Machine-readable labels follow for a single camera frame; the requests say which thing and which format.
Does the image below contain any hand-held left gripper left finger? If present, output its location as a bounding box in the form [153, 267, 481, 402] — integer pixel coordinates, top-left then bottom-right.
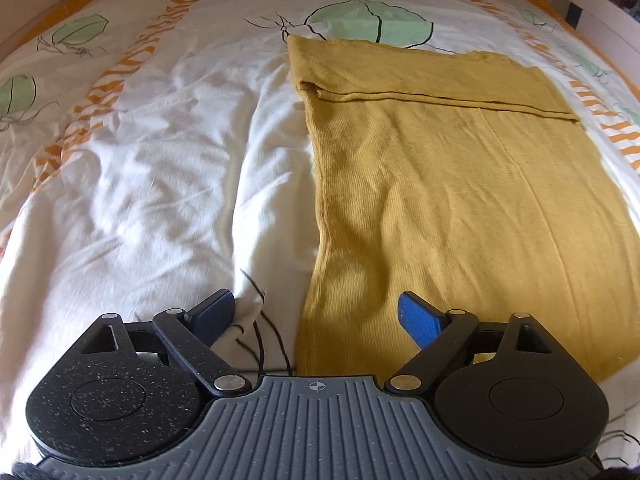
[75, 288, 251, 398]

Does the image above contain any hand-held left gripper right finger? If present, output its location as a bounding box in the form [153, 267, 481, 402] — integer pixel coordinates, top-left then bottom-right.
[385, 291, 556, 395]

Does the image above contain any yellow knit sweater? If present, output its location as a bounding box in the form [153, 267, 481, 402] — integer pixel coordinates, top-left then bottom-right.
[287, 34, 640, 381]

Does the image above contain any white leaf print duvet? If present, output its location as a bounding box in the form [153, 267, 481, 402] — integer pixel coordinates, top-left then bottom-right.
[0, 0, 640, 466]

